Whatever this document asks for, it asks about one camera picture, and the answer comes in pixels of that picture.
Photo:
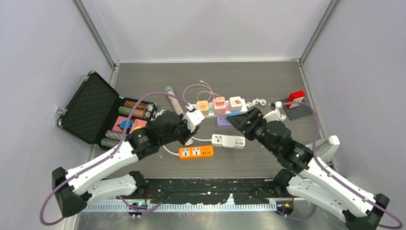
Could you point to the white cube socket adapter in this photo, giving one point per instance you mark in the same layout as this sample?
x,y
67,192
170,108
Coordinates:
x,y
236,104

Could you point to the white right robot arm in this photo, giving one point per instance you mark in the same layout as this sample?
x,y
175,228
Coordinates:
x,y
308,177

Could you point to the purple power strip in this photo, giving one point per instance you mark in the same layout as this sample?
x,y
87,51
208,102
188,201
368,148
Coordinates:
x,y
223,122

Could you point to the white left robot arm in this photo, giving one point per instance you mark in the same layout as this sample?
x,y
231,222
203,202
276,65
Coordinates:
x,y
77,187

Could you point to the white box device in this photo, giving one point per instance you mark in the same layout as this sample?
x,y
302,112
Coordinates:
x,y
327,147

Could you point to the pink cube socket adapter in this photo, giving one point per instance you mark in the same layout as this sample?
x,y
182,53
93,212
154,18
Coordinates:
x,y
219,105

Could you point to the tan cube socket adapter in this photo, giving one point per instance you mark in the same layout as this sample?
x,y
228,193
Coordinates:
x,y
203,106

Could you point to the pink charger with cable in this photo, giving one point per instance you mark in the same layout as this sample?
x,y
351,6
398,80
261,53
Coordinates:
x,y
208,90

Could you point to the white multicolour power strip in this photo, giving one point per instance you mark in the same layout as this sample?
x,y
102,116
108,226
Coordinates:
x,y
226,112

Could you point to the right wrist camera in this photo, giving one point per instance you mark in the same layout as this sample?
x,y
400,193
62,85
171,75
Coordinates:
x,y
274,114

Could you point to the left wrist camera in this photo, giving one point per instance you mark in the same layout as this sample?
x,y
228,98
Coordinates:
x,y
193,119

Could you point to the blue round chip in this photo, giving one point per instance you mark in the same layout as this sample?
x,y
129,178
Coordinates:
x,y
125,124

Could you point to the black poker chip case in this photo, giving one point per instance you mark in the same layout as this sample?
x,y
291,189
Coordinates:
x,y
95,113

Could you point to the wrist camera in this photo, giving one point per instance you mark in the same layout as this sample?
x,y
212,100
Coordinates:
x,y
274,114
193,119

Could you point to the red toy brick block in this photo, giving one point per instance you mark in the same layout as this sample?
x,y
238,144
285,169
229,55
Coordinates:
x,y
295,98

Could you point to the white plug adapter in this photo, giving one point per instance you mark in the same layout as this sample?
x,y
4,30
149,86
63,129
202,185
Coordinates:
x,y
228,141

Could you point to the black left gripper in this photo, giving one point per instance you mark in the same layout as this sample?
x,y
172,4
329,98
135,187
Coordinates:
x,y
188,133

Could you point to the orange power strip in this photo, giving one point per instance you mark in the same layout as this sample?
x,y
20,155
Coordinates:
x,y
199,152

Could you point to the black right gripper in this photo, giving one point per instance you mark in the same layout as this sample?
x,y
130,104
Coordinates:
x,y
254,116

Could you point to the dark grey brick baseplate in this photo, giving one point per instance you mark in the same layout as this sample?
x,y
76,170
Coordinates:
x,y
297,112

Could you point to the white usb power strip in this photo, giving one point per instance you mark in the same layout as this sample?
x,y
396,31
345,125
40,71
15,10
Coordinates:
x,y
217,138

